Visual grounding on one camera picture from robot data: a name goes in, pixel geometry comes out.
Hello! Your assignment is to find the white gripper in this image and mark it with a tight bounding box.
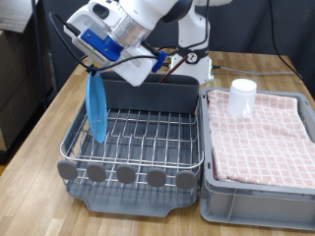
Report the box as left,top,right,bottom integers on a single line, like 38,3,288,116
63,11,159,88

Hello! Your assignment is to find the blue plastic plate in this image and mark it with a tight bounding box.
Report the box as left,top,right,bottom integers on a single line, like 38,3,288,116
85,71,109,145

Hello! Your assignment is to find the white mug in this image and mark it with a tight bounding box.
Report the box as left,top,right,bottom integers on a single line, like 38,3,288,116
226,78,258,119

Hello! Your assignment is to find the black metal pole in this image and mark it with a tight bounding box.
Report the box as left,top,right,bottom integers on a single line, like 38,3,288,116
30,0,49,112

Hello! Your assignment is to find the dark grey cutlery holder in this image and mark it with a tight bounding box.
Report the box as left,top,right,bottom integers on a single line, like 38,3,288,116
92,70,201,115

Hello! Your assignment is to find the grey brown board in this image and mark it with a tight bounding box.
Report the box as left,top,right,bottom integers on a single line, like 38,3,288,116
0,0,35,33

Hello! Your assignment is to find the grey drain tray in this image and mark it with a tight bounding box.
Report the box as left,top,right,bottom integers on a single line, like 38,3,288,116
60,87,202,218

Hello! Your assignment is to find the pink checkered cloth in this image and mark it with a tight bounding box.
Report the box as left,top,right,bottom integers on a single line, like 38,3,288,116
207,88,315,190

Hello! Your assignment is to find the black backdrop curtain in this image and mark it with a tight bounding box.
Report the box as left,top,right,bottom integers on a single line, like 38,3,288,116
41,0,315,96

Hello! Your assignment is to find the grey plastic crate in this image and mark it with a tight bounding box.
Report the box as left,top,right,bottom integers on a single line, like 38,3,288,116
199,87,315,231

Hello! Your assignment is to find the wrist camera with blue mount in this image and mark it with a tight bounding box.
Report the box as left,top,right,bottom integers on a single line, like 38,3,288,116
69,28,125,67

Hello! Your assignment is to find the black camera cable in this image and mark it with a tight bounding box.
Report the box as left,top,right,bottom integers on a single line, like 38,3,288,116
48,0,211,72

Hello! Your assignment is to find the blue cable clip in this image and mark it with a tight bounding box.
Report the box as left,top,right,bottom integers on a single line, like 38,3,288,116
151,49,168,74

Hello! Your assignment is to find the metal wire dish rack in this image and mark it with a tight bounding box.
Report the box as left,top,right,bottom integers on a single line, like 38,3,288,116
56,87,205,191

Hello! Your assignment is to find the grey cable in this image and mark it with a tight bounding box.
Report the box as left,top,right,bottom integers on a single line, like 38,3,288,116
212,64,299,77

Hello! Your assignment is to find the thin black hanging cable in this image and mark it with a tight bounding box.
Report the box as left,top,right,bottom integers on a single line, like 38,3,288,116
267,0,303,81

